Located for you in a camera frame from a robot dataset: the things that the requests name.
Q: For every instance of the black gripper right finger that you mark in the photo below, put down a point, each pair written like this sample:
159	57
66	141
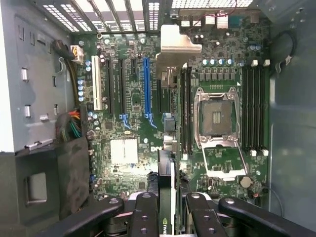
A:
202	219

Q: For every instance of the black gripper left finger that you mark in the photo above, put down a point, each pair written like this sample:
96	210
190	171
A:
146	217

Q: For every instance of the metal socket cover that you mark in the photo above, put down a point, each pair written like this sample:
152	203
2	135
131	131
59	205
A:
222	175

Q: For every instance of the silver coin battery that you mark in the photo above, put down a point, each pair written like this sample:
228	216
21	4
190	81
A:
246	182

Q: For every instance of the silver chipset heat sink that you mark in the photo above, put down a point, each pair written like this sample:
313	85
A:
123	150

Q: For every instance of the metal socket locking lever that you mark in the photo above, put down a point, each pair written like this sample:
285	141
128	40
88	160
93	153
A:
243	160

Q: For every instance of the CPU socket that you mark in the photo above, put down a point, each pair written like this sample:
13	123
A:
217	118

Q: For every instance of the RAM slot white latches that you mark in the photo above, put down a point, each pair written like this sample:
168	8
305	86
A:
184	111
253	106
266	106

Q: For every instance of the RAM slot black latches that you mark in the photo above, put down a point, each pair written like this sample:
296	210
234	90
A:
259	106

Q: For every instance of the blue expansion slot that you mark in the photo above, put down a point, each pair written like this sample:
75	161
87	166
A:
146	86

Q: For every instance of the white expansion slot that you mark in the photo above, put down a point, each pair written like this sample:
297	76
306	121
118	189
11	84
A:
96	84

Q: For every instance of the short black expansion slot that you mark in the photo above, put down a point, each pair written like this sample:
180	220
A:
134	67

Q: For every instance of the open grey PC case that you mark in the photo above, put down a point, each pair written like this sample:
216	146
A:
291	98

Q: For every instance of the grey power supply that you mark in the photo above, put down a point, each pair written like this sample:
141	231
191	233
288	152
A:
37	86

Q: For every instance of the green motherboard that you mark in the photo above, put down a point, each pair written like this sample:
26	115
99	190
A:
217	49

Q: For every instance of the white power connector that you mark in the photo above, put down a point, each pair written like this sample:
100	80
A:
77	54

